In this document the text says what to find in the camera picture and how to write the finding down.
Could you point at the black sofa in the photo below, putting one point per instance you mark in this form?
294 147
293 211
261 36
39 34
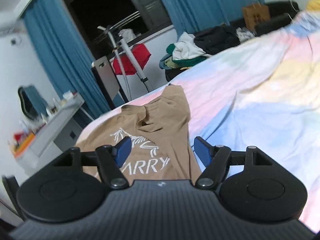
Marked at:
277 21

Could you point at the white tissue box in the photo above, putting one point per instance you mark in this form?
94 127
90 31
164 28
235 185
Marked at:
68 95

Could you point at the brown paper bag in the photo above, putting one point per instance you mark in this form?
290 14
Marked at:
256 16

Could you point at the tan printed t-shirt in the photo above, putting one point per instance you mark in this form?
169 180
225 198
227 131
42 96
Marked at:
165 115

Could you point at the blue curtain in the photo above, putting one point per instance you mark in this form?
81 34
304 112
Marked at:
62 55
200 5

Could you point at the grey board with black frame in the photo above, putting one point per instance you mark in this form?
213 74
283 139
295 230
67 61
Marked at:
107 77

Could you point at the white hanging garment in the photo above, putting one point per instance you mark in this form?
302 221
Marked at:
127 33

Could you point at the dark window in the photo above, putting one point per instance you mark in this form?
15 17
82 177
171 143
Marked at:
100 12

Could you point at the orange box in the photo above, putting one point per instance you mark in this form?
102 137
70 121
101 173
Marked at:
23 143

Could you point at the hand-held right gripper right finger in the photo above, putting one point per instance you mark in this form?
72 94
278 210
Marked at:
202 150

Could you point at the white air conditioner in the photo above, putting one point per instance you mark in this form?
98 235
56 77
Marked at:
11 27

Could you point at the pastel tie-dye duvet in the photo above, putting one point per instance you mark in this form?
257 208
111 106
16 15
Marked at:
250 92

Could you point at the red garment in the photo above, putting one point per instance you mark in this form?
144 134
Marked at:
138 55

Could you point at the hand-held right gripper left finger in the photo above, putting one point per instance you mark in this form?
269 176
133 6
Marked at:
123 150

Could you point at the black wall switch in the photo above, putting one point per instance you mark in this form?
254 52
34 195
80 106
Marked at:
16 41

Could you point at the black garment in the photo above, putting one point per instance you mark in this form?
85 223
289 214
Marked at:
217 38

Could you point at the yellow pillow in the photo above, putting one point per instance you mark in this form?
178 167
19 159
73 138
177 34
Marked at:
314 4

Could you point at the wavy black frame mirror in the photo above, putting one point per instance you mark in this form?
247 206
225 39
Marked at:
32 102

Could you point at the green garment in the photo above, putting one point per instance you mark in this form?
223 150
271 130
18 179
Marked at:
190 61

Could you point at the white dressing table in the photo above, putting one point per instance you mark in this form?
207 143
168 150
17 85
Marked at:
57 120

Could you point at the garment steamer stand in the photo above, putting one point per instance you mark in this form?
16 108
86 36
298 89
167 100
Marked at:
136 62

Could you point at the grey patterned garment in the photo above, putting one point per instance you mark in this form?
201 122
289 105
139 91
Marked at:
246 33

